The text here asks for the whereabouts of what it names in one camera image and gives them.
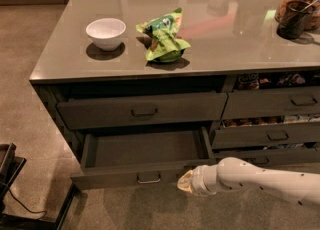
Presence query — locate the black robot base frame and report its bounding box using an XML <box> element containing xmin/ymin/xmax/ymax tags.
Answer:
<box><xmin>0</xmin><ymin>143</ymin><xmax>78</xmax><ymax>230</ymax></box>

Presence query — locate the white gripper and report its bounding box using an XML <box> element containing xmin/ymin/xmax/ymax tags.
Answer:
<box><xmin>177</xmin><ymin>165</ymin><xmax>218</xmax><ymax>196</ymax></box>

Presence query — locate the green crumpled snack bag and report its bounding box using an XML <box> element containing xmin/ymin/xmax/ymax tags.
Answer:
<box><xmin>136</xmin><ymin>8</ymin><xmax>191</xmax><ymax>63</ymax></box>

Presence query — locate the white ceramic bowl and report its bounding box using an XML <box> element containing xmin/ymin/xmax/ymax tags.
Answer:
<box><xmin>86</xmin><ymin>18</ymin><xmax>126</xmax><ymax>51</ymax></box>

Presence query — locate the black cable on floor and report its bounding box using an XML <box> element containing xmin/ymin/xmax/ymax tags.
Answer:
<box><xmin>6</xmin><ymin>187</ymin><xmax>48</xmax><ymax>220</ymax></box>

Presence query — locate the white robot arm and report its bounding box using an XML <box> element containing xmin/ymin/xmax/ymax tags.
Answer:
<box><xmin>177</xmin><ymin>157</ymin><xmax>320</xmax><ymax>209</ymax></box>

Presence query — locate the black mesh cup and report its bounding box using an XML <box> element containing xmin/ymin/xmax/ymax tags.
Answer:
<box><xmin>277</xmin><ymin>0</ymin><xmax>316</xmax><ymax>40</ymax></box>

